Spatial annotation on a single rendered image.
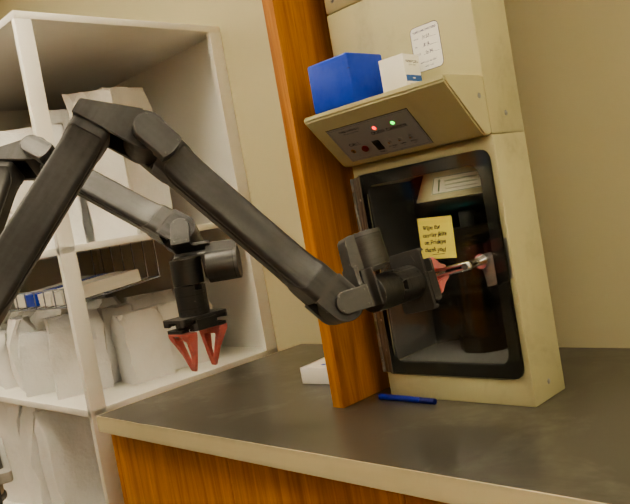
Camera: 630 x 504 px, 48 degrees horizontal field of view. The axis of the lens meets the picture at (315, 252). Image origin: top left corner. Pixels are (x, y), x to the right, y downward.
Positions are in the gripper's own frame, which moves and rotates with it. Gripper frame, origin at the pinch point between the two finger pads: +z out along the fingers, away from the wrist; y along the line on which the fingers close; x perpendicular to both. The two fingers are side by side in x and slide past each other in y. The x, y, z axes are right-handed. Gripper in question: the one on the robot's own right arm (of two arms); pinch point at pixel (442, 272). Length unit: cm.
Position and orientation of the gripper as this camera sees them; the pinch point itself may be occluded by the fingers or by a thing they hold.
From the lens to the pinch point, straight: 124.7
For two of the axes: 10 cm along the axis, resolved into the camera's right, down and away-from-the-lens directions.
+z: 6.9, -1.6, 7.1
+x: -6.7, 2.3, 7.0
